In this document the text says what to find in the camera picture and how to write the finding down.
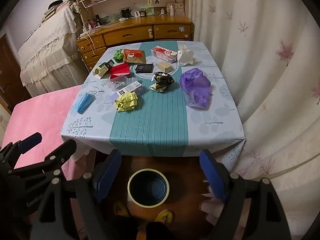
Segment red white carton box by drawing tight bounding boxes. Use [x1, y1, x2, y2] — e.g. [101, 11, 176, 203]
[151, 46, 178, 63]

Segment blue face mask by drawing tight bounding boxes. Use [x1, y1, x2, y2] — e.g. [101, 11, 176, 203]
[76, 86, 104, 115]

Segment brown wooden door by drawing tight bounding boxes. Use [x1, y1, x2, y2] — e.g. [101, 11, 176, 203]
[0, 34, 32, 110]

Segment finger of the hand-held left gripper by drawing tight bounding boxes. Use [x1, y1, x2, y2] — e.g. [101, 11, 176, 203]
[0, 132, 42, 161]
[7, 139, 77, 178]

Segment orange snack packet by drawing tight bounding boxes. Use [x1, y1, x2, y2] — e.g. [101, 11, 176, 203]
[123, 49, 147, 64]

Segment black box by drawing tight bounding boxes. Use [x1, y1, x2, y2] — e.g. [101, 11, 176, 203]
[134, 64, 154, 74]

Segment round dark trash bin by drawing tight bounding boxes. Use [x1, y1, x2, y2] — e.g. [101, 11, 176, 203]
[127, 169, 170, 208]

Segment white lace cover cloth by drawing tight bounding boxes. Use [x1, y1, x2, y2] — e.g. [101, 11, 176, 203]
[18, 2, 87, 98]

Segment white floral curtain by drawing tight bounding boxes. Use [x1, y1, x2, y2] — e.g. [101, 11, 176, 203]
[187, 0, 320, 230]

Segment yellow paper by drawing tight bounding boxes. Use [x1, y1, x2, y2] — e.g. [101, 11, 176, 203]
[114, 92, 139, 112]

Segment red pouch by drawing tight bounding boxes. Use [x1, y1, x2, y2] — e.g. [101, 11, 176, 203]
[109, 63, 131, 80]

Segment clear plastic container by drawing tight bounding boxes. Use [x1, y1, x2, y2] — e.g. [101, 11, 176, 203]
[109, 76, 129, 92]

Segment green white small box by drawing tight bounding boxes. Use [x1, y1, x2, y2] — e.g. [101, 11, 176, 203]
[92, 60, 114, 79]

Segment white paper bag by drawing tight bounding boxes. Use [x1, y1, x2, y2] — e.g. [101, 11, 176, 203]
[177, 45, 195, 67]

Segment beige block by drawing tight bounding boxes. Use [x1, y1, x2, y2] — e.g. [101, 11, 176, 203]
[157, 61, 173, 72]

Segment white cable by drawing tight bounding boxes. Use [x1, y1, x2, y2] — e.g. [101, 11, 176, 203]
[79, 22, 100, 55]

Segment black yellow wrapper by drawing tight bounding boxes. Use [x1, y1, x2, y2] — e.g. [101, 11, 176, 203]
[149, 72, 175, 93]

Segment purple plastic bag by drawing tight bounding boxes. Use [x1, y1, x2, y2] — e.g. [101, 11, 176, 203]
[179, 67, 212, 109]

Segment person's black trouser leg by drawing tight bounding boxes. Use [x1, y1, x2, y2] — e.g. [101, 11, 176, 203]
[136, 221, 175, 240]

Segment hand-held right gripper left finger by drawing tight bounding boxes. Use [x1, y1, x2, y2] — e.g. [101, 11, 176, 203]
[29, 149, 123, 240]

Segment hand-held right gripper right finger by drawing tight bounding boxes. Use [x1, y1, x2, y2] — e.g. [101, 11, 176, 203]
[199, 149, 292, 240]

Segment pink blanket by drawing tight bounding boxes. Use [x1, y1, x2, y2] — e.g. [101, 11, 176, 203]
[0, 84, 100, 183]

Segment pale blue teal tablecloth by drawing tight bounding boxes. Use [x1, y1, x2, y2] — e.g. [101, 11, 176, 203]
[61, 41, 247, 170]

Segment wooden desk with drawers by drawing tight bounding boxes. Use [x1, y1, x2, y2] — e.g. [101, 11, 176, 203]
[76, 15, 195, 73]

